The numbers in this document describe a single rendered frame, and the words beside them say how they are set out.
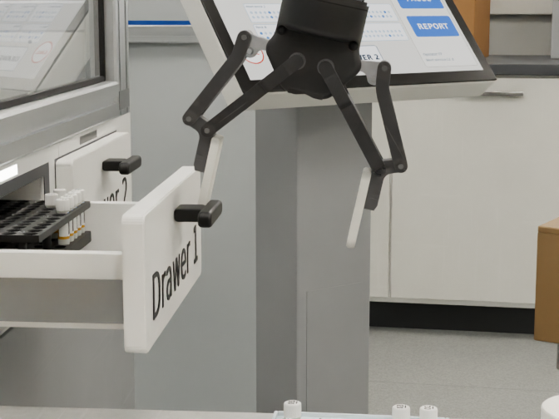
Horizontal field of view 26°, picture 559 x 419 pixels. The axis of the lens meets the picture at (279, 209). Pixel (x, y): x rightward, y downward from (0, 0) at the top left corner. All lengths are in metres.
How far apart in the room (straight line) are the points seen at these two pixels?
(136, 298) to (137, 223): 0.06
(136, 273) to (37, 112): 0.30
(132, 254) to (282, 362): 1.14
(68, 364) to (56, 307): 0.37
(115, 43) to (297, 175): 0.52
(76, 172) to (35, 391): 0.23
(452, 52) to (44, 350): 1.04
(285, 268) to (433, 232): 2.04
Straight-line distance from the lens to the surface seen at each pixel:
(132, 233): 0.92
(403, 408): 0.85
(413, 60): 1.98
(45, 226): 1.04
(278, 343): 2.05
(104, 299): 0.96
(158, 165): 2.80
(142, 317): 0.94
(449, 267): 4.03
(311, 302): 2.00
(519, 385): 3.60
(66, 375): 1.33
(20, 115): 1.14
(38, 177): 1.20
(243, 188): 2.76
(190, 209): 1.05
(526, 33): 4.65
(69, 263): 0.96
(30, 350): 1.19
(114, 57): 1.54
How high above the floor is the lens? 1.08
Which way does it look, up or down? 10 degrees down
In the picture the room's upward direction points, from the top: straight up
